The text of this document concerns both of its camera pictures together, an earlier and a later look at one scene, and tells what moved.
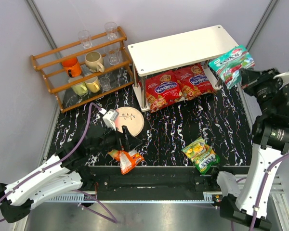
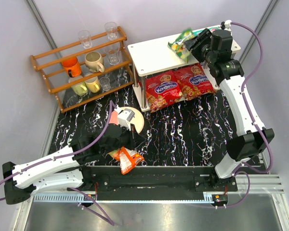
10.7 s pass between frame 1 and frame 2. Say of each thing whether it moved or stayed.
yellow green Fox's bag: moved
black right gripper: moved
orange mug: stayed
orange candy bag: stayed
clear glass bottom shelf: stayed
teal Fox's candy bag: moved
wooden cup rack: stayed
